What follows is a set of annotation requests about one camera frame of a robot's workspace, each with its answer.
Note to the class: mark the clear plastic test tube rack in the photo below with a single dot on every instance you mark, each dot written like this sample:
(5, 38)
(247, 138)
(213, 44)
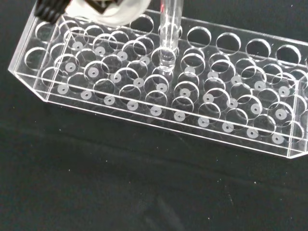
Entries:
(154, 96)

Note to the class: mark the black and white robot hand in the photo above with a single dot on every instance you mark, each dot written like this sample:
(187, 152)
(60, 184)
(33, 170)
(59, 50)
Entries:
(108, 14)

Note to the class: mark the black bench cloth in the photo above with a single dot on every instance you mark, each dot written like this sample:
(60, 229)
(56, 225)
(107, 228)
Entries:
(120, 187)

